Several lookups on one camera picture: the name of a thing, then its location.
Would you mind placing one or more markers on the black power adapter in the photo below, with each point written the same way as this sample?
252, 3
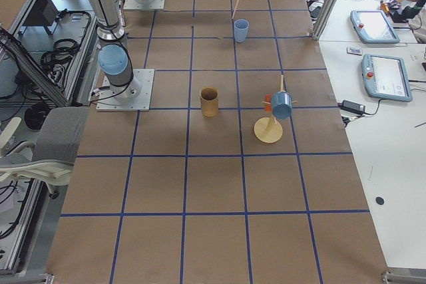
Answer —
352, 107

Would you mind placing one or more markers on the light blue plastic cup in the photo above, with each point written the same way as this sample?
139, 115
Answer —
241, 27

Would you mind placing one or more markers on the wooden cup tree stand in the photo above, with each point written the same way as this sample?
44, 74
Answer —
269, 129

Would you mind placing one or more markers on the teach pendant far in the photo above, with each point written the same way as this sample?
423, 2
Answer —
373, 27

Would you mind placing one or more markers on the teach pendant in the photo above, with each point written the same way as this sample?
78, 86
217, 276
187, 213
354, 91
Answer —
373, 27
385, 77

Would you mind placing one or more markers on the bamboo chopstick holder cup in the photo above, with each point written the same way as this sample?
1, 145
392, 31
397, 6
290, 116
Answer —
209, 101

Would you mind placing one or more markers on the orange cup on stand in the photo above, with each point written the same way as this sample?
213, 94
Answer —
267, 107

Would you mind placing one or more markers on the teach pendant near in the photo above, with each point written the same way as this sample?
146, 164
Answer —
385, 77

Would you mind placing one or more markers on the grey office chair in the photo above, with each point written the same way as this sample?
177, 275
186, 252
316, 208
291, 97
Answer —
51, 158

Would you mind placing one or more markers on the blue cup on stand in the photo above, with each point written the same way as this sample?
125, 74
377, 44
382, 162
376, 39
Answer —
281, 103

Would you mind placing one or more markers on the aluminium frame post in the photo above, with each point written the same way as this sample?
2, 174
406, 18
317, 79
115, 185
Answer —
327, 1

